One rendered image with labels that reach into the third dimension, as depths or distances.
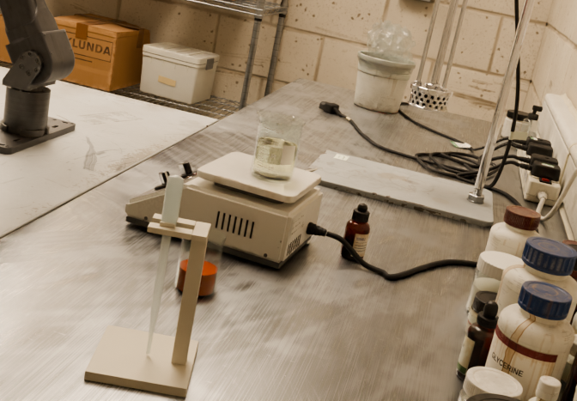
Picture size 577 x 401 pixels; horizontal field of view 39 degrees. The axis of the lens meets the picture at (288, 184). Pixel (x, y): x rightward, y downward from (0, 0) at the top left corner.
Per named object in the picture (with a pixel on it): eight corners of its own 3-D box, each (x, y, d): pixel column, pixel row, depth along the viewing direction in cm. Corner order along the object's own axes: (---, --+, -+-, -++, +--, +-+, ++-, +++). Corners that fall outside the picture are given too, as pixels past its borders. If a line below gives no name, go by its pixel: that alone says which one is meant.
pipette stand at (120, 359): (83, 379, 64) (104, 226, 60) (106, 332, 71) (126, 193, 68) (185, 397, 64) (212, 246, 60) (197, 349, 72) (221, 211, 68)
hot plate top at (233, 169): (192, 176, 92) (194, 168, 92) (233, 156, 104) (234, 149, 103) (292, 205, 89) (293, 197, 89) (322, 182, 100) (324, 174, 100)
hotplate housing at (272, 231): (121, 223, 96) (130, 159, 94) (171, 197, 108) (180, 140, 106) (298, 279, 90) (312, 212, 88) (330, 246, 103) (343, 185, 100)
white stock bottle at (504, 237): (504, 312, 93) (530, 222, 90) (463, 288, 97) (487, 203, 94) (535, 305, 97) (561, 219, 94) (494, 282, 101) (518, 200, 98)
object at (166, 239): (139, 355, 67) (167, 177, 63) (142, 349, 68) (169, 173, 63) (154, 357, 67) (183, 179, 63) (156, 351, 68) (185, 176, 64)
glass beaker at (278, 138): (301, 183, 96) (315, 117, 94) (279, 191, 92) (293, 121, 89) (258, 168, 99) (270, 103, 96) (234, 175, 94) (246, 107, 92)
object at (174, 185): (159, 227, 64) (167, 173, 63) (176, 230, 64) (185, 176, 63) (158, 230, 64) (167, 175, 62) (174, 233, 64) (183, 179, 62)
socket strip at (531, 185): (523, 200, 142) (530, 176, 141) (515, 154, 180) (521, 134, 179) (555, 208, 142) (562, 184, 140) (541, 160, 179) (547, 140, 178)
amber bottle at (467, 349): (489, 376, 77) (512, 300, 75) (484, 390, 75) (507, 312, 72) (458, 365, 78) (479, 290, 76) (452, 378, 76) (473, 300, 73)
